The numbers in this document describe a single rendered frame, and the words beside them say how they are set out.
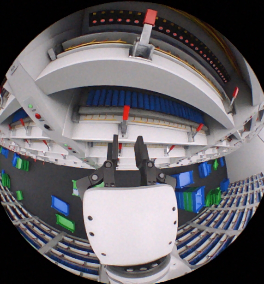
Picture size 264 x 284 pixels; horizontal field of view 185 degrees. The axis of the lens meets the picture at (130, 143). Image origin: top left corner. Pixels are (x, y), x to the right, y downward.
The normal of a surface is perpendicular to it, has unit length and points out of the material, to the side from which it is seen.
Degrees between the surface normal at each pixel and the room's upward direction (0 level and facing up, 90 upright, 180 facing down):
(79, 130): 18
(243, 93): 90
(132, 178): 0
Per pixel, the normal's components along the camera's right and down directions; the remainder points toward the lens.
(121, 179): 0.17, -0.41
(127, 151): 0.18, -0.11
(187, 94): -0.02, 0.99
